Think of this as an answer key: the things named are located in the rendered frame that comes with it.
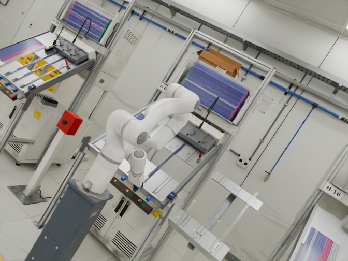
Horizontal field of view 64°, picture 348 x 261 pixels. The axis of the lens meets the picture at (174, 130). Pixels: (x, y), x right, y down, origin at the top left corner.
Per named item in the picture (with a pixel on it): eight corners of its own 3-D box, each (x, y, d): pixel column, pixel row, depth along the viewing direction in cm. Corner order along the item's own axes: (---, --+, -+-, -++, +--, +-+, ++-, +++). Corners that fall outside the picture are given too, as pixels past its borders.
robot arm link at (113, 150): (109, 163, 132) (135, 120, 130) (87, 143, 141) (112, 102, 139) (125, 165, 142) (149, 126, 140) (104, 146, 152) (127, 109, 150)
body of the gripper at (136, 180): (126, 169, 165) (126, 179, 173) (139, 179, 161) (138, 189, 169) (135, 162, 170) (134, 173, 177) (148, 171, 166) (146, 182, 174)
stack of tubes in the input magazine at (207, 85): (229, 120, 210) (249, 89, 208) (176, 88, 228) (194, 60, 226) (232, 122, 222) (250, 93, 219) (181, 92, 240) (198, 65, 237)
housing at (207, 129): (214, 151, 219) (219, 139, 209) (167, 119, 237) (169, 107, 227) (220, 146, 224) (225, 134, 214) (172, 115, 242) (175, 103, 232)
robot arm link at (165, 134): (155, 116, 168) (117, 151, 159) (174, 130, 161) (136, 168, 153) (157, 123, 176) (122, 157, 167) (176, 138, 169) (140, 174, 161)
